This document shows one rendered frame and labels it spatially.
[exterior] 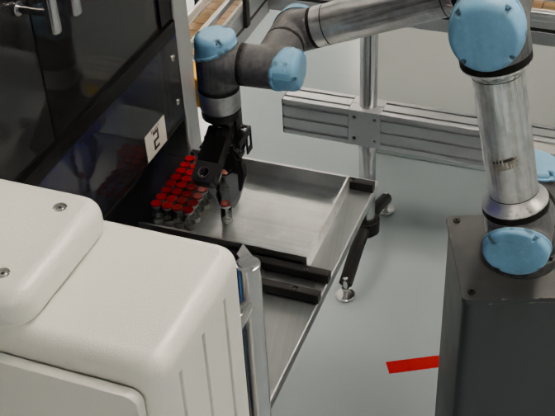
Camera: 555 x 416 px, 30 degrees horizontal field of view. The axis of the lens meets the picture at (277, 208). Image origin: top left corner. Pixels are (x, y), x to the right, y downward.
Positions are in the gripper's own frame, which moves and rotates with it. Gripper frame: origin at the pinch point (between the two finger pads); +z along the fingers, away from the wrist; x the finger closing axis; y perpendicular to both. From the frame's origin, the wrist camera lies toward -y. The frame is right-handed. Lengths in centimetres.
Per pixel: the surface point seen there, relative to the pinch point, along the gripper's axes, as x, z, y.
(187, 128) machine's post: 15.9, -2.6, 18.1
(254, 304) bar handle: -38, -50, -74
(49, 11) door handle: 10, -54, -30
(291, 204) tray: -10.0, 5.0, 9.4
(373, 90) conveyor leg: -1, 32, 98
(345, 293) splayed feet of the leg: 1, 91, 77
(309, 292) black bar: -22.6, 3.3, -15.8
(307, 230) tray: -15.8, 5.1, 2.5
